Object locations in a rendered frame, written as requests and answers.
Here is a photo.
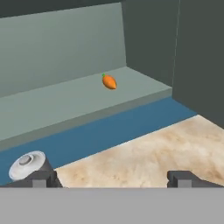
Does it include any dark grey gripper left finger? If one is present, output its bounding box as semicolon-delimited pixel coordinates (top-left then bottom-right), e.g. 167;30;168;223
2;170;63;188

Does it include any orange carrot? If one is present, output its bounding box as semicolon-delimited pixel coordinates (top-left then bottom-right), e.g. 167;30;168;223
101;73;118;91

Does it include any dark grey cabinet door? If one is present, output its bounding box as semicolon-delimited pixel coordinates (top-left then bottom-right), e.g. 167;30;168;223
171;0;224;130

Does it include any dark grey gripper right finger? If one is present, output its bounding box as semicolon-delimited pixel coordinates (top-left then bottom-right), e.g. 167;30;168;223
166;170;224;188

